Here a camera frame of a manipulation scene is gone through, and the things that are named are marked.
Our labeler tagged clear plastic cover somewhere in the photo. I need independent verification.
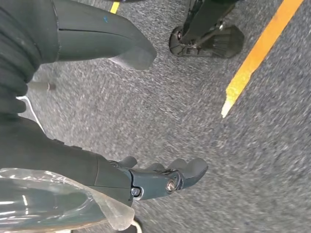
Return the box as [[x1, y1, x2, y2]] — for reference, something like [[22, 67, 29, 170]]
[[0, 167, 135, 233]]

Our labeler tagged ribbed grey right arm sleeve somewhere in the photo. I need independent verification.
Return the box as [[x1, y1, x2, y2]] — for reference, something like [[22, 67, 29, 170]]
[[0, 0, 42, 121]]

